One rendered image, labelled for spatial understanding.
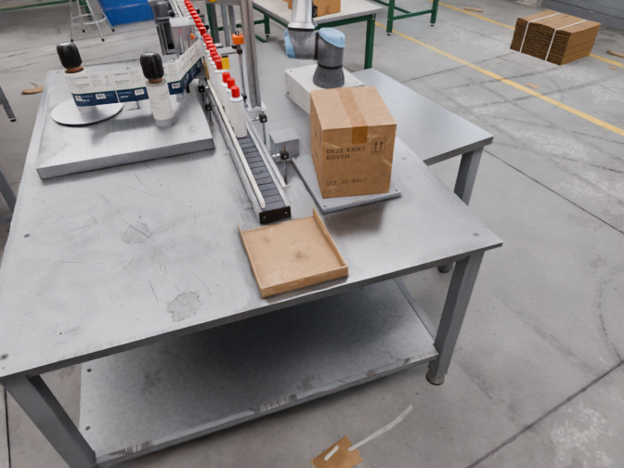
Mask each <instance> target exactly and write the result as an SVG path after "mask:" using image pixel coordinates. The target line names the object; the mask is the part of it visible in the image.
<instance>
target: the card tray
mask: <svg viewBox="0 0 624 468"><path fill-rule="evenodd" d="M238 226H239V232H240V237H241V240H242V243H243V246H244V248H245V251H246V253H247V256H248V259H249V262H250V265H251V267H252V270H253V274H254V277H255V280H256V283H257V285H258V288H259V291H260V293H261V296H262V298H265V297H268V296H271V295H275V294H279V293H285V292H288V291H292V290H296V289H300V288H303V287H306V286H310V285H314V284H318V283H321V282H324V281H328V280H335V279H338V278H341V277H345V276H348V264H347V263H346V261H345V260H344V258H343V256H342V254H341V253H340V251H339V249H338V247H337V246H336V244H335V242H334V241H333V239H332V236H331V235H330V233H329V231H328V229H326V227H325V225H324V224H323V222H322V220H321V218H320V217H319V214H318V212H317V211H316V209H315V207H313V215H311V216H308V217H304V218H299V219H295V220H291V221H287V222H282V223H278V224H275V225H270V226H266V227H259V228H254V229H250V230H245V231H241V226H240V224H238Z"/></svg>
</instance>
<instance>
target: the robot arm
mask: <svg viewBox="0 0 624 468"><path fill-rule="evenodd" d="M316 10H317V14H316ZM317 16H318V6H315V5H313V0H292V22H291V23H290V24H289V25H288V30H285V31H284V38H285V48H286V55H287V57H288V58H290V59H310V60H317V61H318V65H317V68H316V69H315V72H314V74H313V80H312V82H313V84H314V85H315V86H317V87H320V88H324V89H333V88H338V87H342V86H344V85H345V75H344V70H343V61H344V52H345V36H344V34H343V33H342V32H340V31H338V30H336V29H333V28H321V29H320V30H319V31H318V32H314V30H315V27H317V26H318V25H317V23H316V22H315V20H314V18H315V17H317Z"/></svg>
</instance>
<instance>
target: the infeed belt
mask: <svg viewBox="0 0 624 468"><path fill-rule="evenodd" d="M217 108H218V107H217ZM218 110H219V109H218ZM219 113H220V110H219ZM220 115H221V113H220ZM221 117H222V115H221ZM222 120H223V122H224V119H223V117H222ZM224 124H225V122H224ZM225 127H226V128H227V126H226V124H225ZM246 129H247V137H244V138H236V139H237V141H238V143H239V145H240V149H241V151H242V153H243V156H244V158H245V160H246V162H247V164H248V166H249V168H250V170H251V172H252V175H253V178H254V180H255V183H256V185H257V187H258V188H259V190H260V193H261V195H262V197H263V199H264V202H265V206H266V207H264V208H262V207H261V204H260V202H259V200H258V199H257V196H256V194H255V192H254V188H253V186H252V183H251V181H250V179H249V177H248V175H247V173H246V171H245V168H244V166H243V164H242V161H241V158H240V156H239V153H238V152H237V150H236V147H235V145H234V143H233V140H232V138H231V136H230V135H229V136H230V139H231V141H232V143H233V146H234V148H235V150H236V152H237V154H238V156H239V158H240V162H241V164H242V167H243V169H244V171H245V174H246V175H247V177H248V180H249V182H250V184H251V187H252V189H253V193H254V195H255V197H256V199H257V201H258V203H259V205H260V208H261V210H262V212H268V211H273V210H277V209H281V208H285V207H287V205H286V203H285V202H284V200H283V199H282V197H281V195H280V192H279V190H278V188H277V186H276V184H275V182H274V180H273V178H272V176H271V174H270V173H269V171H268V169H267V166H266V164H265V162H264V160H263V158H262V156H261V154H260V152H259V150H258V148H257V147H256V145H255V143H254V140H253V138H252V136H251V134H250V132H249V130H248V128H247V126H246ZM227 132H228V134H229V131H228V129H227Z"/></svg>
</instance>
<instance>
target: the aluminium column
mask: <svg viewBox="0 0 624 468"><path fill-rule="evenodd" d="M240 16H241V26H242V34H243V39H244V52H245V60H246V70H247V78H248V87H249V96H250V104H251V107H252V109H259V108H262V106H261V96H260V85H259V75H258V65H257V55H256V44H255V34H254V13H253V3H252V0H241V6H240Z"/></svg>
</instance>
